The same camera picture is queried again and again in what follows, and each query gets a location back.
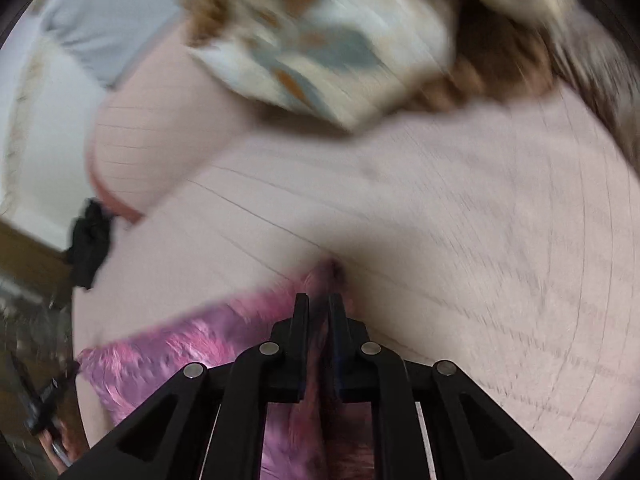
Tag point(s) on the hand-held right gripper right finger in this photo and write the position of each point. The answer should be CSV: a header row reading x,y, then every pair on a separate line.
x,y
345,355

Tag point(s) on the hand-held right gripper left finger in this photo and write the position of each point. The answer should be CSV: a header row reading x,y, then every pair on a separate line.
x,y
295,355

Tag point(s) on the purple floral long-sleeved shirt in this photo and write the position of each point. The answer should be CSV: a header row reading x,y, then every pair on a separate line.
x,y
150,360

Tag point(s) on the pink quilted bed mattress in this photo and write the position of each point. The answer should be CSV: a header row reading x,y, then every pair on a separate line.
x,y
400,240

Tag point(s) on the black cloth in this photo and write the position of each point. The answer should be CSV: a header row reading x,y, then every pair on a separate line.
x,y
90,242

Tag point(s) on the pink bolster with brown ends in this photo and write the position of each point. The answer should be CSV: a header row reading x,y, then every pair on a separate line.
x,y
145,145

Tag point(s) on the cream floral blanket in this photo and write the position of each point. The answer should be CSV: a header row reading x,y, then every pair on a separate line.
x,y
325,35

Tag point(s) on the grey pillow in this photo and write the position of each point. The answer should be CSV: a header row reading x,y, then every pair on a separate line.
x,y
100,15

